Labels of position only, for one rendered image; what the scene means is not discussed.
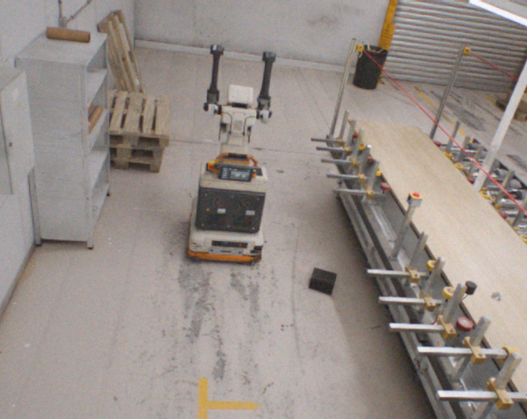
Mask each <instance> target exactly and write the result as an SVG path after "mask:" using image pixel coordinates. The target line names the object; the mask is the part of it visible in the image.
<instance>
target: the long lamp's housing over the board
mask: <svg viewBox="0 0 527 419"><path fill-rule="evenodd" d="M476 1H478V2H482V3H484V4H487V5H489V6H492V7H496V8H499V10H501V11H504V12H507V13H509V14H512V15H515V16H517V17H521V18H523V19H526V21H527V5H526V4H523V3H520V2H516V1H512V0H476Z"/></svg>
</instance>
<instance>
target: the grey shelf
mask: <svg viewBox="0 0 527 419"><path fill-rule="evenodd" d="M86 32H90V33H91V43H84V42H77V41H70V40H62V39H55V38H48V37H47V31H46V32H44V33H43V34H42V35H41V36H40V37H39V38H38V39H37V40H35V41H34V42H32V44H31V45H29V46H28V47H27V48H26V49H25V50H23V51H21V52H20V53H19V54H17V56H16V57H15V59H16V68H18V69H22V70H26V78H27V94H28V103H29V112H30V120H31V129H32V137H33V146H34V154H35V165H34V166H33V167H32V168H31V170H30V171H29V173H28V176H29V185H30V192H31V200H32V208H33V216H34V223H35V231H36V240H37V246H42V242H41V239H57V240H71V241H86V240H87V249H88V250H93V247H94V244H93V233H94V229H95V226H96V221H97V219H98V217H99V215H100V212H101V210H102V207H103V204H104V201H105V198H106V197H107V196H110V195H111V193H110V161H109V106H108V51H107V34H105V33H98V32H91V31H86ZM105 42H106V43H105ZM103 49H104V69H103ZM104 92H105V108H104ZM91 103H93V108H92V110H91V113H92V111H93V109H94V108H95V106H101V107H102V108H103V113H102V115H101V116H100V117H99V119H98V121H97V122H96V125H95V126H94V128H93V130H92V131H91V134H90V136H88V120H87V117H88V116H90V114H91V113H90V114H88V115H87V107H88V106H89V105H90V104H91ZM83 111H84V112H83ZM83 114H84V115H83ZM84 119H85V120H84ZM81 121H82V125H81ZM106 123H107V124H106ZM81 128H82V135H81ZM84 131H85V132H84ZM105 135H106V148H105ZM85 137H86V138H85ZM82 140H83V143H82ZM83 159H84V167H83ZM107 162H108V163H107ZM107 167H108V169H107ZM107 171H108V172H107ZM107 173H108V174H107ZM107 176H108V177H107ZM107 178H108V179H107ZM107 182H108V183H107ZM35 183H36V188H35ZM40 235H41V238H40ZM38 240H39V241H38ZM90 241H91V242H90Z"/></svg>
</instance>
